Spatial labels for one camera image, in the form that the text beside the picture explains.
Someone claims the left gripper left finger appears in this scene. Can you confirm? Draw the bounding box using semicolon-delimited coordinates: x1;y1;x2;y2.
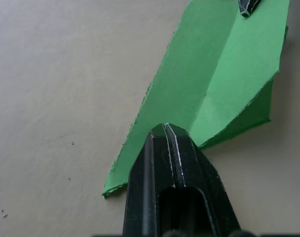
122;122;175;234

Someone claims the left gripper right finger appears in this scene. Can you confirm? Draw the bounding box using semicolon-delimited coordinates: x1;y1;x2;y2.
165;122;241;234

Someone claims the green paper sheet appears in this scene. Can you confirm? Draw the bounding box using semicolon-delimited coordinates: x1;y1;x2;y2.
102;0;290;199

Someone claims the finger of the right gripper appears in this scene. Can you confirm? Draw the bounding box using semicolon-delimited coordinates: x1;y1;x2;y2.
248;0;263;15
238;0;251;18

